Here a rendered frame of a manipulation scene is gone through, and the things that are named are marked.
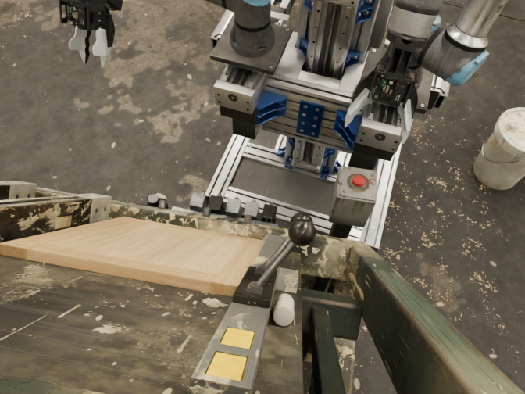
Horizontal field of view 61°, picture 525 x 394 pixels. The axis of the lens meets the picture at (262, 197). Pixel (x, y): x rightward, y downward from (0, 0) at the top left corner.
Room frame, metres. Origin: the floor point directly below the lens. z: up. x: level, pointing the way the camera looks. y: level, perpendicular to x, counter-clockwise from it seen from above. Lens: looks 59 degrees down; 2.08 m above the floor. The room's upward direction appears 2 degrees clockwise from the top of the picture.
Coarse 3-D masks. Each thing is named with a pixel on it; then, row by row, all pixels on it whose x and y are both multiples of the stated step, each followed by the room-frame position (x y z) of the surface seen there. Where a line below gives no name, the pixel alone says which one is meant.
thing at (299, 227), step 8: (296, 224) 0.27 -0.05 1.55; (304, 224) 0.27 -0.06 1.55; (312, 224) 0.28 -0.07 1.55; (288, 232) 0.27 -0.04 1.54; (296, 232) 0.26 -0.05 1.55; (304, 232) 0.26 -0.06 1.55; (312, 232) 0.27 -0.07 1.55; (296, 240) 0.26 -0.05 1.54; (304, 240) 0.25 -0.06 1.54; (312, 240) 0.26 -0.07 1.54; (288, 248) 0.25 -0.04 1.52; (280, 256) 0.24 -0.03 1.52; (272, 264) 0.23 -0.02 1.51; (272, 272) 0.22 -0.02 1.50; (264, 280) 0.21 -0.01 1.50; (248, 288) 0.20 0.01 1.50; (256, 288) 0.20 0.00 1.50
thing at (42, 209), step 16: (0, 208) 0.39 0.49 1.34; (16, 208) 0.42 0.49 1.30; (32, 208) 0.44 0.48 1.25; (48, 208) 0.47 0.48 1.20; (64, 208) 0.51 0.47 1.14; (80, 208) 0.55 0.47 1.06; (96, 208) 0.59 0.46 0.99; (0, 224) 0.37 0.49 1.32; (16, 224) 0.39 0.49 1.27; (32, 224) 0.42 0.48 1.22; (48, 224) 0.45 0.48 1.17; (80, 224) 0.52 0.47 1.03; (0, 240) 0.35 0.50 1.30
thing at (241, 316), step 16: (272, 240) 0.51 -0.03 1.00; (256, 256) 0.36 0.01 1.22; (240, 304) 0.17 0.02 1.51; (224, 320) 0.14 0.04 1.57; (240, 320) 0.14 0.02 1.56; (256, 320) 0.14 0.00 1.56; (256, 336) 0.11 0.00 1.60; (208, 352) 0.09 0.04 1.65; (224, 352) 0.09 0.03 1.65; (240, 352) 0.09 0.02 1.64; (256, 352) 0.09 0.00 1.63; (208, 368) 0.07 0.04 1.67; (256, 368) 0.08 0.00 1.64; (192, 384) 0.05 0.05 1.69; (208, 384) 0.05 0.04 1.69; (224, 384) 0.05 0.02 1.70; (240, 384) 0.05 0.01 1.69
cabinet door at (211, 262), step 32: (96, 224) 0.50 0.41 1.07; (128, 224) 0.54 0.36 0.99; (160, 224) 0.58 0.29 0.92; (32, 256) 0.29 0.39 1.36; (64, 256) 0.29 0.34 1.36; (96, 256) 0.30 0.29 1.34; (128, 256) 0.33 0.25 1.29; (160, 256) 0.34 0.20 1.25; (192, 256) 0.37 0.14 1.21; (224, 256) 0.39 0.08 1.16; (192, 288) 0.25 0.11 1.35; (224, 288) 0.25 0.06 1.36
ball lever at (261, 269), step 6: (294, 216) 0.34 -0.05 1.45; (300, 216) 0.34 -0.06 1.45; (306, 216) 0.34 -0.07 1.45; (312, 222) 0.34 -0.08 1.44; (288, 240) 0.31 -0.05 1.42; (282, 246) 0.30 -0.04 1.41; (276, 252) 0.30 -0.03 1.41; (270, 258) 0.29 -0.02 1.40; (276, 258) 0.29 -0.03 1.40; (264, 264) 0.28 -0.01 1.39; (270, 264) 0.28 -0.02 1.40; (258, 270) 0.27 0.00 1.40; (264, 270) 0.27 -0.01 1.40
